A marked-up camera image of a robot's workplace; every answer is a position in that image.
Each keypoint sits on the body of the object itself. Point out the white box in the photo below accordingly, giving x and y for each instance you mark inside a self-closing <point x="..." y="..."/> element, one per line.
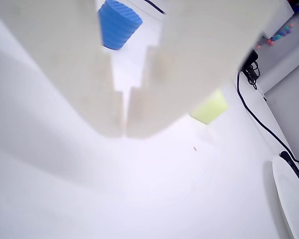
<point x="279" y="15"/>

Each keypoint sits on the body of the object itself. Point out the yellow-green foam block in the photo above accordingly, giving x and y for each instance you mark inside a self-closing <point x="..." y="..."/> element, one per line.
<point x="211" y="109"/>

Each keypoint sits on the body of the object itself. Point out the blue ribbed foam cylinder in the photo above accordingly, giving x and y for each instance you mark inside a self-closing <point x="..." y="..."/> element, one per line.
<point x="117" y="25"/>

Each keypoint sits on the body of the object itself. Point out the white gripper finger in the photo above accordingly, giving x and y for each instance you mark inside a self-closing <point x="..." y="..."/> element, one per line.
<point x="64" y="49"/>
<point x="201" y="49"/>

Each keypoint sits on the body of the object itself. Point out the black speaker box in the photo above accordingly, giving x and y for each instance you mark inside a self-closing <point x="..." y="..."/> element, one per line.
<point x="250" y="58"/>

